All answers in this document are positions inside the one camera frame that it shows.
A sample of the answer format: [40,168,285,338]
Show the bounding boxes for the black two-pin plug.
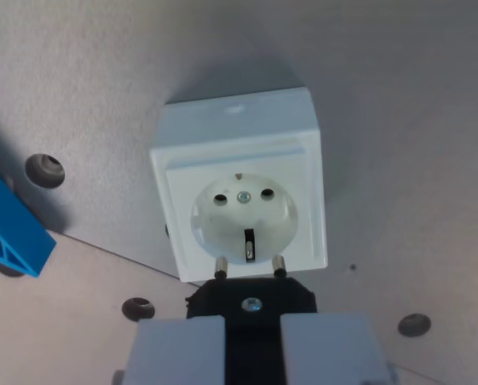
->
[185,254,318,385]

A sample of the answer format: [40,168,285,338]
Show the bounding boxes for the blue ribbed wedge finger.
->
[0,144,58,278]

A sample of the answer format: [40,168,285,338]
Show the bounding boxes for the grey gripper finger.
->
[121,314,227,385]
[280,312,393,385]

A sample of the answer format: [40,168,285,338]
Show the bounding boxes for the white wall socket box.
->
[149,86,329,284]

